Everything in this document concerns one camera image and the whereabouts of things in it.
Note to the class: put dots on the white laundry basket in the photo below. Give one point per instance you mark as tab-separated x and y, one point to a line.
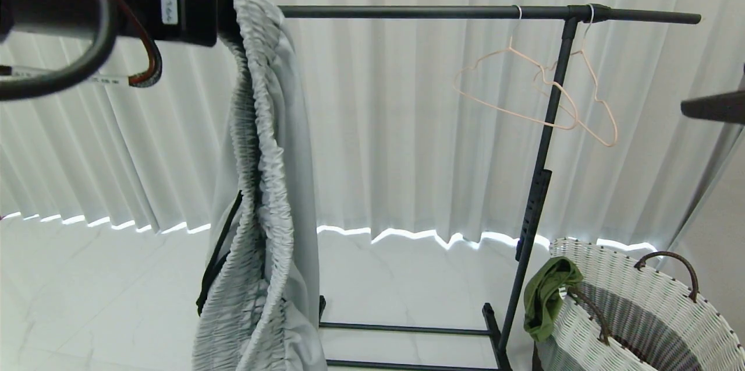
652	301

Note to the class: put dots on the green sleeveless top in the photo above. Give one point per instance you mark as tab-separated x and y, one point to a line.
547	295

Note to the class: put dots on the pink clothes hanger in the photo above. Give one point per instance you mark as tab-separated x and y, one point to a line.
615	132
512	110

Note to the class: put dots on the black clothes rack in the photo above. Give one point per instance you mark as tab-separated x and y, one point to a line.
407	11

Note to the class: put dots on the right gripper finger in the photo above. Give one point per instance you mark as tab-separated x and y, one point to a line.
722	108

